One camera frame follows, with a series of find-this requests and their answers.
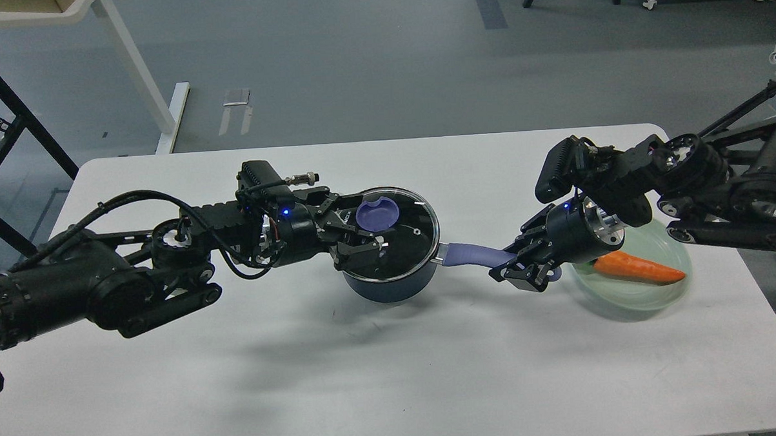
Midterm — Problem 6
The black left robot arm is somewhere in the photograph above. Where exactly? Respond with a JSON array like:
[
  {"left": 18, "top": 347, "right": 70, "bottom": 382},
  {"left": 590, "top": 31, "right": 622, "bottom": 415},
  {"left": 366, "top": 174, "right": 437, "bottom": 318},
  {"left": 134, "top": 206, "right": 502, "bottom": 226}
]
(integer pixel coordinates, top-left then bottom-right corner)
[{"left": 0, "top": 180, "right": 390, "bottom": 393}]

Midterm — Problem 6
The glass lid with purple knob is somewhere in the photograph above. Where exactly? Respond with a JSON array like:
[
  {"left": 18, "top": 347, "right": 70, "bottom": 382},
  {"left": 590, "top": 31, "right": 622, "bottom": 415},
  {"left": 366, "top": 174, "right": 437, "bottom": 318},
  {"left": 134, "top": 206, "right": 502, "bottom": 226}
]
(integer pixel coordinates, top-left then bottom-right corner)
[{"left": 355, "top": 186, "right": 441, "bottom": 258}]

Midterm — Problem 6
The pale green plate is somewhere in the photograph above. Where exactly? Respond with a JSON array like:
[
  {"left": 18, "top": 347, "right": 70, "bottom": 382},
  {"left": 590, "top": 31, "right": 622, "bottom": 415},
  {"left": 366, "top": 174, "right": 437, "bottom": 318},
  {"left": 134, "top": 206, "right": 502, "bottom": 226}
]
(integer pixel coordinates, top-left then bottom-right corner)
[{"left": 572, "top": 219, "right": 692, "bottom": 312}]

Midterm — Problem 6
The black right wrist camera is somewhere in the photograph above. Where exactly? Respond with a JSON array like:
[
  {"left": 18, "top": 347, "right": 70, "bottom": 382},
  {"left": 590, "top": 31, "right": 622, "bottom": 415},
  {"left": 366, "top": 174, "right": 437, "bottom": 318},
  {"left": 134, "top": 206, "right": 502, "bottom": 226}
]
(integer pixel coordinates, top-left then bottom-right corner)
[{"left": 534, "top": 136, "right": 586, "bottom": 204}]

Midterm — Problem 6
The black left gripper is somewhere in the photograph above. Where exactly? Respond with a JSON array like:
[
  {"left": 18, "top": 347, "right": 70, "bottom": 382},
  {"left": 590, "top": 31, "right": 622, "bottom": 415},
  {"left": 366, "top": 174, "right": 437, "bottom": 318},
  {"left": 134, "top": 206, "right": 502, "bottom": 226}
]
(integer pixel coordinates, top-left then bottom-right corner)
[{"left": 266, "top": 188, "right": 383, "bottom": 271}]

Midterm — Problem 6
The blue saucepan with handle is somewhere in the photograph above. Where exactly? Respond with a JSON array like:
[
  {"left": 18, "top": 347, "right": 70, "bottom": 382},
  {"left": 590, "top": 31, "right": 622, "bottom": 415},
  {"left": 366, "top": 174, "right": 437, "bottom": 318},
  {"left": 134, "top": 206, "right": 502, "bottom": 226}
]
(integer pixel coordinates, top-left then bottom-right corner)
[{"left": 341, "top": 238, "right": 563, "bottom": 304}]

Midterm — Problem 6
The white table frame leg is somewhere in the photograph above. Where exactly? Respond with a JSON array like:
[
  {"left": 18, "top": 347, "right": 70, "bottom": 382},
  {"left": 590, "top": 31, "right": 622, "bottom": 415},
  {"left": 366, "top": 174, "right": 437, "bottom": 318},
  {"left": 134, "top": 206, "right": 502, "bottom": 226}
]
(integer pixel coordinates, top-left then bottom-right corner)
[{"left": 0, "top": 0, "right": 193, "bottom": 160}]

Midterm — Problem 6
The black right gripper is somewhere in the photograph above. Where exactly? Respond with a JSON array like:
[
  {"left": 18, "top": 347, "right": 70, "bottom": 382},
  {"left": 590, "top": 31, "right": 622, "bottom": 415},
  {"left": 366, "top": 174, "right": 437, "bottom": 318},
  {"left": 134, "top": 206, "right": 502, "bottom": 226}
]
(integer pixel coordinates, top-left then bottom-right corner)
[{"left": 489, "top": 197, "right": 625, "bottom": 293}]

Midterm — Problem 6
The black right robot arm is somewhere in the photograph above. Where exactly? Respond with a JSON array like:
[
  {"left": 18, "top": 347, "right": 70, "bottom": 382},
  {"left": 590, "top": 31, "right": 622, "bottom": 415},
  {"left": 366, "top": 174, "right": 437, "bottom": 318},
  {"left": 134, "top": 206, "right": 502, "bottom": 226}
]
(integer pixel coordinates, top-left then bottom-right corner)
[{"left": 489, "top": 80, "right": 776, "bottom": 292}]

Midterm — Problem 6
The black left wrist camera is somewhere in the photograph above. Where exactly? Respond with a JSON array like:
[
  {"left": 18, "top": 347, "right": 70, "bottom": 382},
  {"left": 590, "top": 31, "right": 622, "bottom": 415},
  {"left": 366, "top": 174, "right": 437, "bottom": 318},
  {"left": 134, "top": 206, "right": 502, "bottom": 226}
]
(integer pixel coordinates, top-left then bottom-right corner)
[{"left": 235, "top": 160, "right": 321, "bottom": 208}]

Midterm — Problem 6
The orange toy carrot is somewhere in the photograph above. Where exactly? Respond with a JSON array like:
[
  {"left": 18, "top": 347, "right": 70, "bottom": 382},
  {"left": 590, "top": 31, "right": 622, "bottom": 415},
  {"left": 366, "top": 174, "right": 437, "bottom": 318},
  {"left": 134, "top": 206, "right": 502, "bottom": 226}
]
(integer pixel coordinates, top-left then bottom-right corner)
[{"left": 588, "top": 250, "right": 687, "bottom": 284}]

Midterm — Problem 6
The black metal rack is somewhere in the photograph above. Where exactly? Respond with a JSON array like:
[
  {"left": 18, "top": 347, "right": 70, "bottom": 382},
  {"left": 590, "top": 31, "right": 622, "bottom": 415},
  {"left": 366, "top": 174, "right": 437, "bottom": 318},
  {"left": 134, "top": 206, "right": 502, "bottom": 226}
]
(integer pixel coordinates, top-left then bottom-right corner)
[{"left": 0, "top": 76, "right": 79, "bottom": 255}]

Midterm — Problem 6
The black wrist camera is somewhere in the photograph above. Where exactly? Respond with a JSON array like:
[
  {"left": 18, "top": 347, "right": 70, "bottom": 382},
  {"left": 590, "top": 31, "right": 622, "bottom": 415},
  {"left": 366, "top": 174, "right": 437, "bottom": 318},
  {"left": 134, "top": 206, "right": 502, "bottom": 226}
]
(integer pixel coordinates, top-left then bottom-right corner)
[
  {"left": 235, "top": 160, "right": 321, "bottom": 208},
  {"left": 534, "top": 136, "right": 586, "bottom": 204}
]

